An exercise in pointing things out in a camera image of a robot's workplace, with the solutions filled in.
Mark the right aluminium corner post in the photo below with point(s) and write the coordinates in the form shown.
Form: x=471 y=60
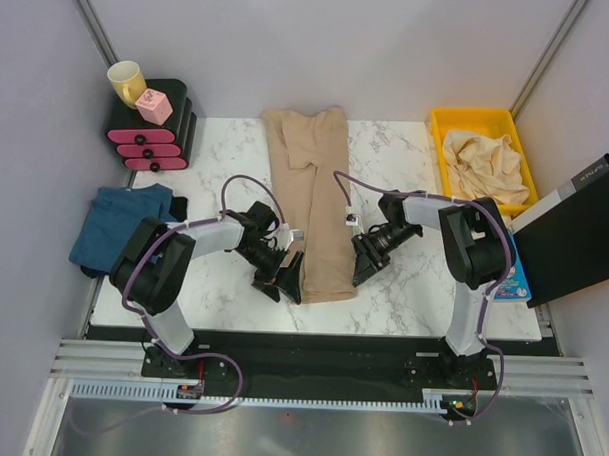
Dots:
x=552 y=49

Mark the tan beige t shirt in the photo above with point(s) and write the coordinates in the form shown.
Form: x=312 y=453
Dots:
x=304 y=151

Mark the yellow plastic bin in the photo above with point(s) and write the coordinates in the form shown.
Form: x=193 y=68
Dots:
x=488 y=121

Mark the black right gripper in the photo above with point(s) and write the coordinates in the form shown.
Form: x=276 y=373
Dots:
x=368 y=260

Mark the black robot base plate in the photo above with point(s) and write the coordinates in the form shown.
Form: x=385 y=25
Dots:
x=208 y=344

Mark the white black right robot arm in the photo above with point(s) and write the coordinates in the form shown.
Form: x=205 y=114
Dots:
x=477 y=247

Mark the blue white booklet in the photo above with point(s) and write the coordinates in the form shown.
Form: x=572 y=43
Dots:
x=515 y=287

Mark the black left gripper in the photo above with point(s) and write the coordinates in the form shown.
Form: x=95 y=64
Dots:
x=287 y=278

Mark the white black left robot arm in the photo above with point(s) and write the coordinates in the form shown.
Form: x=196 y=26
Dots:
x=150 y=270

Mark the black clip file binder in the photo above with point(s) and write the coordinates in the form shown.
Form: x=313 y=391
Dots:
x=563 y=239

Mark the cream yellow t shirt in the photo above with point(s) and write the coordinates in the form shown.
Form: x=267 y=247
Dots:
x=480 y=166

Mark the blue folded t shirt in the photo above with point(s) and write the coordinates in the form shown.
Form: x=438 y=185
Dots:
x=110 y=216

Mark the pink cube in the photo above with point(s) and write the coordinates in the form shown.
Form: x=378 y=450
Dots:
x=154 y=106

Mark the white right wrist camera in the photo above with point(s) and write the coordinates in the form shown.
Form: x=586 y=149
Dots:
x=352 y=220

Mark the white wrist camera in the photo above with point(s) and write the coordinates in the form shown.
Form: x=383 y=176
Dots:
x=286 y=236
x=352 y=220

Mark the left aluminium corner post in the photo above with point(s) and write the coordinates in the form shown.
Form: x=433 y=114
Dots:
x=95 y=28

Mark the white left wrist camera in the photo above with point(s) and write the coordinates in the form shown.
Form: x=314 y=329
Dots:
x=286 y=236

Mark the aluminium corner post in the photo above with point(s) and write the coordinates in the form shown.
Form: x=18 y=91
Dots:
x=552 y=49
x=95 y=28

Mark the white slotted cable duct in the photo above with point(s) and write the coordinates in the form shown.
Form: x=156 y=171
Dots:
x=181 y=394

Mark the aluminium frame rail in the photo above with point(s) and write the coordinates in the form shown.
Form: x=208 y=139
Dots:
x=513 y=375

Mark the black pink drawer unit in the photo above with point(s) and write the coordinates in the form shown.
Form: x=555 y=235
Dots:
x=144 y=146

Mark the yellow mug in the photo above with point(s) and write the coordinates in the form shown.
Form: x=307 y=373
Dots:
x=128 y=81

